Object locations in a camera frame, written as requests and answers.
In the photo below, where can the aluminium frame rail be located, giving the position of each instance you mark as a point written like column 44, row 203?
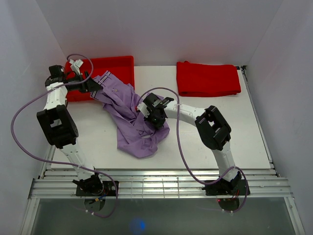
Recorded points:
column 161, row 184

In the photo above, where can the purple trousers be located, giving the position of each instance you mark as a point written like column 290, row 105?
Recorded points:
column 135, row 136

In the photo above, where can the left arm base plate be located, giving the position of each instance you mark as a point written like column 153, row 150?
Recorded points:
column 106, row 188

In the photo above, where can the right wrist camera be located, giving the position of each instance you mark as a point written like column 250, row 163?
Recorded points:
column 143, row 108

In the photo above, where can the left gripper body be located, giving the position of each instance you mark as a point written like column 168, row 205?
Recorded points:
column 81, row 87

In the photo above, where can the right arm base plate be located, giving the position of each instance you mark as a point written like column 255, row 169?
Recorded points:
column 224, row 187

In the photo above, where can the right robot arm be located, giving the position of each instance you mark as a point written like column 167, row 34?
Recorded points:
column 214, row 132

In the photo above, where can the folded red trousers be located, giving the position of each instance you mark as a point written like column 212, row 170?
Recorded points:
column 198, row 80

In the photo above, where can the red plastic tray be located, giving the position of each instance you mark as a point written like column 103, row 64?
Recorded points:
column 122, row 67

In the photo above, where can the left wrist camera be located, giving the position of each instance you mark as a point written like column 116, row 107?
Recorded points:
column 75, row 65

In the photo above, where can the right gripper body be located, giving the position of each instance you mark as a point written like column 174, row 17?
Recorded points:
column 154, row 120

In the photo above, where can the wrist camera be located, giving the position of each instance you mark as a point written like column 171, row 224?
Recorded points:
column 143, row 108
column 75, row 65

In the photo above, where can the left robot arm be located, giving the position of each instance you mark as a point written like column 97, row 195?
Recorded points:
column 61, row 131

